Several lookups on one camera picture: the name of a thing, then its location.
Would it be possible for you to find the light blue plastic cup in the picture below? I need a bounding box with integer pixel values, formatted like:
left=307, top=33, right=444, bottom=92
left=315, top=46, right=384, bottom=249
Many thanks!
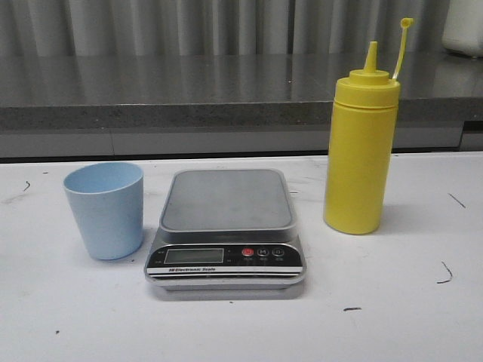
left=63, top=162, right=143, bottom=260

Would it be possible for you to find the yellow squeeze bottle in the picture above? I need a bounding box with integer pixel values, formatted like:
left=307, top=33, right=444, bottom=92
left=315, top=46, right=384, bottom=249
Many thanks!
left=324, top=18, right=414, bottom=235

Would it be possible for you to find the silver electronic kitchen scale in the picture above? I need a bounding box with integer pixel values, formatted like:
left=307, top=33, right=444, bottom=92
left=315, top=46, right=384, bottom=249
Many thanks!
left=144, top=169, right=306, bottom=292

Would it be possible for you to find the grey stone counter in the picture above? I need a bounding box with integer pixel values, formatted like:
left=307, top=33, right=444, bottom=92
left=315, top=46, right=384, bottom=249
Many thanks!
left=0, top=51, right=483, bottom=158

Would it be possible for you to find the white appliance in background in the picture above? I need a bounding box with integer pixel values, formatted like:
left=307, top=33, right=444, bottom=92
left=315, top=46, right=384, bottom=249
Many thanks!
left=441, top=0, right=482, bottom=57

